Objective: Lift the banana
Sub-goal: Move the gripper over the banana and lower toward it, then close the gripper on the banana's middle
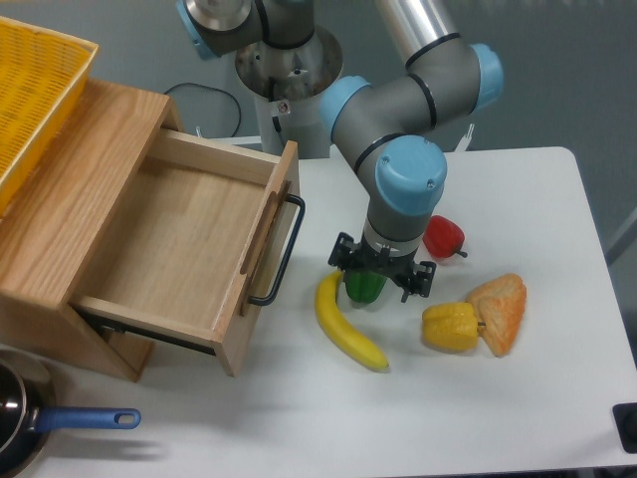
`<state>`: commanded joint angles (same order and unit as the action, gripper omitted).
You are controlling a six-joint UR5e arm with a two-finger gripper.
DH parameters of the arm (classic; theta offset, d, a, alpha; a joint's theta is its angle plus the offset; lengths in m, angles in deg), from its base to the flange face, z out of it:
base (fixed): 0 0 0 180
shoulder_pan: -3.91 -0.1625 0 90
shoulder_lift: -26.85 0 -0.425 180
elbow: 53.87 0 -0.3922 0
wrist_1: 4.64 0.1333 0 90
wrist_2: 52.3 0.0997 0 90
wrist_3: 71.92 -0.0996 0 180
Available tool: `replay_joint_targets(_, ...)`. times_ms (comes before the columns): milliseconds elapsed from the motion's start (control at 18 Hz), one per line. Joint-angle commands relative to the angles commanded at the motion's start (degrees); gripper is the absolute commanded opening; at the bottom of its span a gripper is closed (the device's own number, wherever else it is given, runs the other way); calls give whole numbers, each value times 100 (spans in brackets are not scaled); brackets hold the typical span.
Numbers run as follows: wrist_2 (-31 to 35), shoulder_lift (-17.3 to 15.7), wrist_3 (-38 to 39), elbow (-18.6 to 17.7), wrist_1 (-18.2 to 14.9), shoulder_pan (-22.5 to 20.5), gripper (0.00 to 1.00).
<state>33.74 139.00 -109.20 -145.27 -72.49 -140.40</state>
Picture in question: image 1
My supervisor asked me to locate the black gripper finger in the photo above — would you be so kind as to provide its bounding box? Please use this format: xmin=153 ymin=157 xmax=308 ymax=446
xmin=399 ymin=261 xmax=437 ymax=303
xmin=327 ymin=232 xmax=358 ymax=271

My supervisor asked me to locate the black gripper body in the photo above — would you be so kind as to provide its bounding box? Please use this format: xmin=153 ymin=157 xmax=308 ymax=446
xmin=350 ymin=234 xmax=418 ymax=287

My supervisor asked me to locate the yellow banana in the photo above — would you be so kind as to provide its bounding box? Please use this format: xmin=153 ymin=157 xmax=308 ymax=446
xmin=315 ymin=271 xmax=389 ymax=372

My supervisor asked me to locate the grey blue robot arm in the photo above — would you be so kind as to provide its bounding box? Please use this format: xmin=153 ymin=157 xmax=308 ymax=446
xmin=176 ymin=1 xmax=504 ymax=297

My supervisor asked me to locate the green bell pepper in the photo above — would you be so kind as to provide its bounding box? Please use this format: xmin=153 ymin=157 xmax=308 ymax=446
xmin=344 ymin=271 xmax=386 ymax=304

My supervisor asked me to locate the red bell pepper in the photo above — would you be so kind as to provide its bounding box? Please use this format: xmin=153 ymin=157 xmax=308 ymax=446
xmin=422 ymin=215 xmax=468 ymax=259

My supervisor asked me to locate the yellow bell pepper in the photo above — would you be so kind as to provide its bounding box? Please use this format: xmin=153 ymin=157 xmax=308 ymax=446
xmin=422 ymin=302 xmax=480 ymax=352

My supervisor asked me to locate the orange bread piece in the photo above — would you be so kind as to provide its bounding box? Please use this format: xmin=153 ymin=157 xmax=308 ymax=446
xmin=467 ymin=273 xmax=527 ymax=358

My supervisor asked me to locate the open wooden drawer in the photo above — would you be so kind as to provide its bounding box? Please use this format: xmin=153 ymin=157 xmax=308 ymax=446
xmin=71 ymin=129 xmax=302 ymax=376

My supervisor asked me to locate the black object table corner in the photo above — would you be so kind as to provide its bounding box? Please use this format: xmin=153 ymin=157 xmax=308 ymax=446
xmin=612 ymin=402 xmax=637 ymax=454

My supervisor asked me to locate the wooden drawer cabinet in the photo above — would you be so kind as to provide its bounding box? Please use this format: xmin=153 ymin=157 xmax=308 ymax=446
xmin=1 ymin=79 xmax=182 ymax=381

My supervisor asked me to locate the yellow plastic basket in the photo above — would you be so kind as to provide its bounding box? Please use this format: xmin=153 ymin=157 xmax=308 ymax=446
xmin=1 ymin=17 xmax=99 ymax=211

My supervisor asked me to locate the black drawer handle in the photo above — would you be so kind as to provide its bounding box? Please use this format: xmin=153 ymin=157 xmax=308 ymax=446
xmin=247 ymin=193 xmax=307 ymax=307

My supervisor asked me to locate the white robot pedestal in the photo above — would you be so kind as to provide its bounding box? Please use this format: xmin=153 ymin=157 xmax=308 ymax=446
xmin=234 ymin=26 xmax=343 ymax=159

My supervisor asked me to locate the black cable on floor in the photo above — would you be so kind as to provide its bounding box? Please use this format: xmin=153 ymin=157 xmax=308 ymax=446
xmin=162 ymin=82 xmax=243 ymax=138

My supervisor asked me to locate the black pan blue handle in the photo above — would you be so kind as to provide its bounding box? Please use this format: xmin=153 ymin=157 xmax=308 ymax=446
xmin=1 ymin=350 xmax=141 ymax=477

